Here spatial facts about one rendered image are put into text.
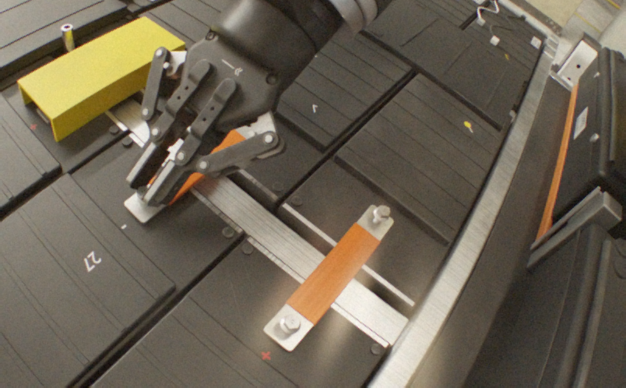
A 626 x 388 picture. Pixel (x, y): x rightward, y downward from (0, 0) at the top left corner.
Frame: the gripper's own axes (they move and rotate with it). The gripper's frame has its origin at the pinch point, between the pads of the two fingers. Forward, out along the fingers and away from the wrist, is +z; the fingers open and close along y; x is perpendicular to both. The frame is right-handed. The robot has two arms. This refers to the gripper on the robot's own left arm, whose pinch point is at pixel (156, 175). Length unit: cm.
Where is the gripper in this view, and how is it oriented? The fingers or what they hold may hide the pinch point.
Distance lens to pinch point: 33.1
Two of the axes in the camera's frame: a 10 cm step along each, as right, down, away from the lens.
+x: -2.1, -1.1, -9.7
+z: -6.3, 7.8, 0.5
